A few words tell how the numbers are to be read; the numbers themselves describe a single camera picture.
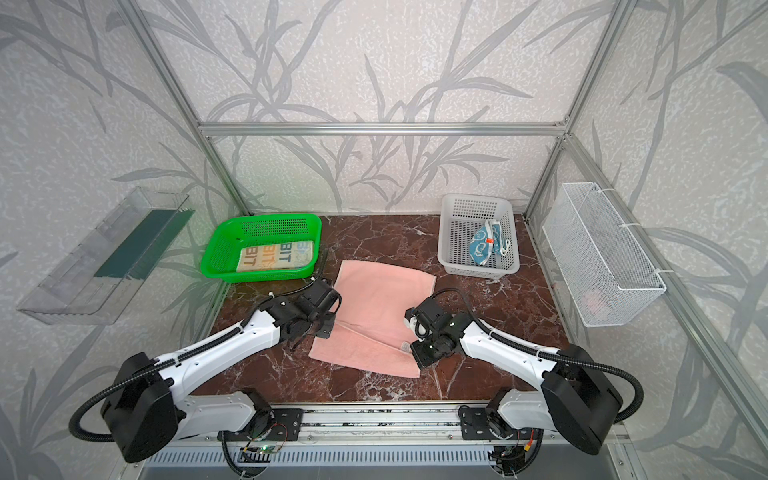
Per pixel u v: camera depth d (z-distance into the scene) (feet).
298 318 1.92
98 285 2.10
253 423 2.08
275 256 3.45
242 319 2.44
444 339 1.96
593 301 2.41
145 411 1.29
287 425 2.38
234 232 3.56
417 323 2.45
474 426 2.41
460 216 3.91
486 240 3.36
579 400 1.35
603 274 2.03
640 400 1.38
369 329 2.91
